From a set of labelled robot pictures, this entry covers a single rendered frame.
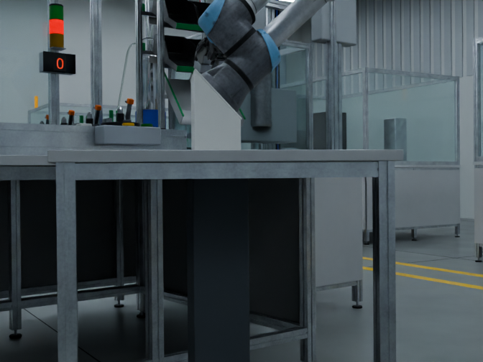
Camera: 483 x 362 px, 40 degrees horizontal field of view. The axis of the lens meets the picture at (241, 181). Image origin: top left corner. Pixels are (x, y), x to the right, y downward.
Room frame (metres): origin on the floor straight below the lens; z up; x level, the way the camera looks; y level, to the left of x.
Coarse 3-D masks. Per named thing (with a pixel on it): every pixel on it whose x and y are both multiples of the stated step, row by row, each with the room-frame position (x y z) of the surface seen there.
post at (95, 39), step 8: (96, 0) 3.54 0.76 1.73; (96, 8) 3.54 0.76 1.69; (96, 16) 3.54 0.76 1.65; (96, 24) 3.54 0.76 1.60; (96, 32) 3.54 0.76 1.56; (96, 40) 3.54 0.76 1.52; (96, 48) 3.54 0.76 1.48; (96, 56) 3.53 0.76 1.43; (96, 64) 3.53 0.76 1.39; (96, 72) 3.53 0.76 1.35; (96, 80) 3.53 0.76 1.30; (96, 88) 3.53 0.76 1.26; (96, 96) 3.53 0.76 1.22; (96, 104) 3.53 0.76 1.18
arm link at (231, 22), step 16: (224, 0) 1.89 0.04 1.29; (240, 0) 1.91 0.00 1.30; (256, 0) 1.94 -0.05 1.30; (208, 16) 1.88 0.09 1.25; (224, 16) 1.88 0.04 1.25; (240, 16) 1.90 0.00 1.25; (208, 32) 1.91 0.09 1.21; (224, 32) 1.89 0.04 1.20; (240, 32) 1.89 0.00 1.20; (224, 48) 1.92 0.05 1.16
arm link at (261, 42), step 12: (252, 36) 1.91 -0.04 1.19; (264, 36) 1.92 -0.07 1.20; (240, 48) 1.90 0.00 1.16; (252, 48) 1.90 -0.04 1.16; (264, 48) 1.91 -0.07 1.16; (276, 48) 1.92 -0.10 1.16; (240, 60) 1.91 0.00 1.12; (252, 60) 1.91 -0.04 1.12; (264, 60) 1.91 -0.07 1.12; (276, 60) 1.94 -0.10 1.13; (252, 72) 1.91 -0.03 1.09; (264, 72) 1.93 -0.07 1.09; (252, 84) 1.93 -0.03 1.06
